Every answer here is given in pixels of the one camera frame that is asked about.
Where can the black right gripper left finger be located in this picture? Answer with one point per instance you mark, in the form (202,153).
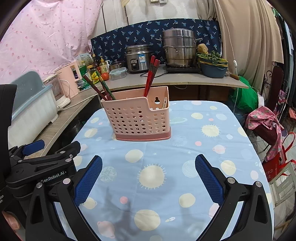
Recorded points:
(43,222)

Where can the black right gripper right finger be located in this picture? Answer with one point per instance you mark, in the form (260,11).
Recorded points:
(254,221)

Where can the gold flower spoon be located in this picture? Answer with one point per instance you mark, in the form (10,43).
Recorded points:
(165,103)

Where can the person's hand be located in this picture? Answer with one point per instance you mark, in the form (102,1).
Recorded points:
(12,221)

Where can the red shopping bag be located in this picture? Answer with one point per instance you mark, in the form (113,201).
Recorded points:
(273,167)

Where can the white blue dish rack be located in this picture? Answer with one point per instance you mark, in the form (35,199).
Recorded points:
(34,108)

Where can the blue polka dot tablecloth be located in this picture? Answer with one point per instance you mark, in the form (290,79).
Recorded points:
(151,190)

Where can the white food processor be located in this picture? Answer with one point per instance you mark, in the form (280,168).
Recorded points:
(61,99)

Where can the pink floral bag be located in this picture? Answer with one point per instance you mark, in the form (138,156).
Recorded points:
(263,122)

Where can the pink perforated utensil holder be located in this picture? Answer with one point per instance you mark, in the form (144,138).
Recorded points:
(134,117)

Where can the pink electric kettle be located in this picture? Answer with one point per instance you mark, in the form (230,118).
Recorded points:
(69,75)

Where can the green dark chopstick in holder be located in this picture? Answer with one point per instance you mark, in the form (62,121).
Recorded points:
(105,87)

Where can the yellow snack packet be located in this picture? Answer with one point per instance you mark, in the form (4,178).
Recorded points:
(94,76)

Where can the red tomato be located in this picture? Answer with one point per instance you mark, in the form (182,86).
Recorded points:
(105,76)

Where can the green bag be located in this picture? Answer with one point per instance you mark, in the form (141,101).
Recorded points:
(245,99)

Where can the yellow oil bottle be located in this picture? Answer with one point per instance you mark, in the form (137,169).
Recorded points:
(103,66)

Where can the clear glass food container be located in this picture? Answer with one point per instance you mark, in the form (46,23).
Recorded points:
(118,73)

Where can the pink dotted cloth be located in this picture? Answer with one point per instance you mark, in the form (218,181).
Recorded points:
(46,35)

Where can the small lidded pot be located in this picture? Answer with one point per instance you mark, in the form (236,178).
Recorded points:
(116,64)

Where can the silver rice cooker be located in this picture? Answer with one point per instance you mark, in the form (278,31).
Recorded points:
(138,58)

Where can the navy floral cloth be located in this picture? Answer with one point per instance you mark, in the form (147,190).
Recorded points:
(111,45)

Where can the red chopstick in holder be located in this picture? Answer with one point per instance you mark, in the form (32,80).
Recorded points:
(151,75)

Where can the wooden counter shelf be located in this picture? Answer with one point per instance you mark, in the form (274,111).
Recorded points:
(184,86)

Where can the blue basin with vegetables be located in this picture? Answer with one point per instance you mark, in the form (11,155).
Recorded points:
(212,65)

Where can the black induction cooker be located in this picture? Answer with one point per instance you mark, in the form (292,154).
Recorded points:
(175,70)

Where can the beige curtain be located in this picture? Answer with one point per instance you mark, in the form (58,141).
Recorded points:
(250,36)

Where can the stainless steel steamer pot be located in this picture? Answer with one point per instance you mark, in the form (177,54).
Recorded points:
(180,47)

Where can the wall power socket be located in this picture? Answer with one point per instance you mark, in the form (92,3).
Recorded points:
(158,1)

